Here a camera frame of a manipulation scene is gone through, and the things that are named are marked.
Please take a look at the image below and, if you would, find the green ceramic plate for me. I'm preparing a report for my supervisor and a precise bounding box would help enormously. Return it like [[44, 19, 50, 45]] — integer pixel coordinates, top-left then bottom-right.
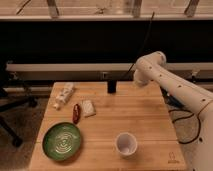
[[42, 122, 82, 161]]

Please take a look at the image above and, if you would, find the red chili pepper toy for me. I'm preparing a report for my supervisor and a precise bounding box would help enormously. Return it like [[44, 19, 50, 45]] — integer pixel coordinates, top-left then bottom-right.
[[73, 104, 81, 124]]

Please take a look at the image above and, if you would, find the black office chair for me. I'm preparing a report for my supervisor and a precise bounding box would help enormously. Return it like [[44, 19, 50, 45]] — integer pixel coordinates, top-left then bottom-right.
[[0, 62, 37, 147]]

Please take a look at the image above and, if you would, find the black upright eraser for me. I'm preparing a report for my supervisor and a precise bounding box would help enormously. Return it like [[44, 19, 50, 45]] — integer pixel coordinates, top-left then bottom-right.
[[107, 80, 117, 94]]

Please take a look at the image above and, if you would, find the white paper cup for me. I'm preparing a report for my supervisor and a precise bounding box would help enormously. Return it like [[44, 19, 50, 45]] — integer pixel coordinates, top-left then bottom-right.
[[115, 132, 138, 158]]

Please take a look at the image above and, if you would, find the black thin cable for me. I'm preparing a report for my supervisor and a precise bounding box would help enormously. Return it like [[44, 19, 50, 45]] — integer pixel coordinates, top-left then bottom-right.
[[116, 11, 156, 83]]

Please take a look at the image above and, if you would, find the black floor cable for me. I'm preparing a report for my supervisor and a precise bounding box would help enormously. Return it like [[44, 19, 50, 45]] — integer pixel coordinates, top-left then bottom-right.
[[168, 99, 203, 145]]

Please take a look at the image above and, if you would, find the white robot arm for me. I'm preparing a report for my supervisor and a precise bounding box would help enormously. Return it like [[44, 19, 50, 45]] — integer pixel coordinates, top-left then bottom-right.
[[133, 51, 213, 171]]

